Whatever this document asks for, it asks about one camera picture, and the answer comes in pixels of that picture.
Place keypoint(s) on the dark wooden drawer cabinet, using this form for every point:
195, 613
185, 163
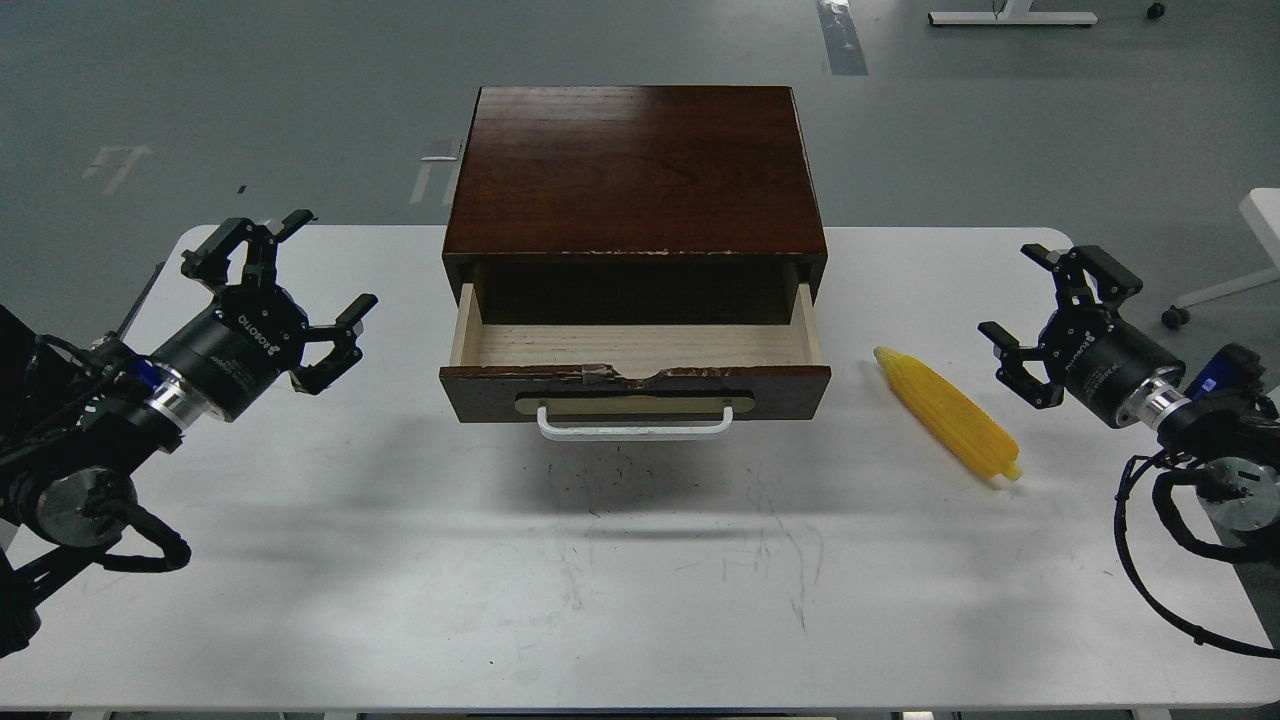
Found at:
636, 173

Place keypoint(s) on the wooden drawer with white handle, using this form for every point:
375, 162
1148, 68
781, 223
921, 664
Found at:
647, 381

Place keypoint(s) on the white desk leg base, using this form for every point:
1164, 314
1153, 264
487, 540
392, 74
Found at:
1013, 14

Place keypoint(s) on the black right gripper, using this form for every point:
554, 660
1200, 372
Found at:
1098, 358

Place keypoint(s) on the yellow corn cob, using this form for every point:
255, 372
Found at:
968, 432

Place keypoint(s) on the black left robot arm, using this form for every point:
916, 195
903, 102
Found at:
77, 422

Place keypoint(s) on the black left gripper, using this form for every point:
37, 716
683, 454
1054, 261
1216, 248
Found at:
228, 352

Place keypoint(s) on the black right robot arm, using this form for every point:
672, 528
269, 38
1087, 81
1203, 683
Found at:
1220, 499

